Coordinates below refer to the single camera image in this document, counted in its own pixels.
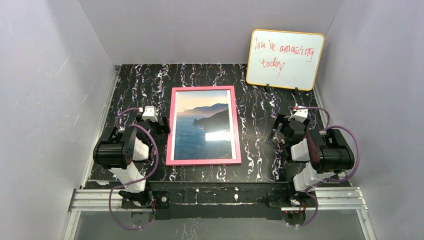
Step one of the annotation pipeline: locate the whiteboard with red writing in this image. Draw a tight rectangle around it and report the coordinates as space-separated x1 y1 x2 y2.
245 29 325 91

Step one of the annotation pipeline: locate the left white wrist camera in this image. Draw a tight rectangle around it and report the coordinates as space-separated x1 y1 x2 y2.
138 105 158 123

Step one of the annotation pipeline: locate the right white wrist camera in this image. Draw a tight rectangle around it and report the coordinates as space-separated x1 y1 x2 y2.
288 106 309 123

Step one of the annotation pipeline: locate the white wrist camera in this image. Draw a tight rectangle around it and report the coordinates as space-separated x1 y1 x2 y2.
138 105 158 123
288 106 309 123

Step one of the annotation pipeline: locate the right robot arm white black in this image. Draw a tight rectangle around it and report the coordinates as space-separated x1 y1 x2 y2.
272 114 355 193

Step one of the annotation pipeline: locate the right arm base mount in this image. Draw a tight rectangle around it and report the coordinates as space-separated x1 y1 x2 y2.
265 191 317 212

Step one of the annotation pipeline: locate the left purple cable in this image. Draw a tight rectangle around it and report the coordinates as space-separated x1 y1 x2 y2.
107 107 161 231

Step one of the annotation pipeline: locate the sky and sea photo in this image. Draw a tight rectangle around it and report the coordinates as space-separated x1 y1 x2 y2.
172 89 236 161

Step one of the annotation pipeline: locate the aluminium rail at front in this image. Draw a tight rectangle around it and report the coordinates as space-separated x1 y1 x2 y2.
68 187 368 212

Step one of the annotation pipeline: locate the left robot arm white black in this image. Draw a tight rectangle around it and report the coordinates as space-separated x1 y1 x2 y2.
93 116 171 194

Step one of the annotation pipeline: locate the pink wooden photo frame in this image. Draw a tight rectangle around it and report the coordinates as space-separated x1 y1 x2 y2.
165 85 242 166

